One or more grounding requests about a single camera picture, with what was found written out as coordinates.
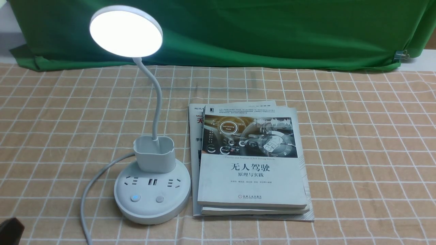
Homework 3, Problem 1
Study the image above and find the top self-driving textbook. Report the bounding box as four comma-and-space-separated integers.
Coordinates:
198, 104, 309, 208

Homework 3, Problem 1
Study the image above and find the green backdrop cloth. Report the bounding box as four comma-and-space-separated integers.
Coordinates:
9, 0, 436, 71

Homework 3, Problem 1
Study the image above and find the white lamp power cable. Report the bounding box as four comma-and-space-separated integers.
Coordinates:
80, 152, 136, 245

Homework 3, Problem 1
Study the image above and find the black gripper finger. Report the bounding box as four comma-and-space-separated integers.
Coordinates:
0, 218, 25, 245

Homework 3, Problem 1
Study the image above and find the metal binder clip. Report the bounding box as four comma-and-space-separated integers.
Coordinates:
392, 50, 410, 63

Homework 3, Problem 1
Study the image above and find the white desk lamp with sockets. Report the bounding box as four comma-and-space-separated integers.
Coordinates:
80, 5, 191, 225

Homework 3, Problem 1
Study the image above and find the middle book in stack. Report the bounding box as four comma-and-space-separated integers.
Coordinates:
201, 204, 312, 215

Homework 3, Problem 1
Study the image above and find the bottom book with red text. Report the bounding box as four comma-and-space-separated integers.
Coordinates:
189, 103, 315, 222

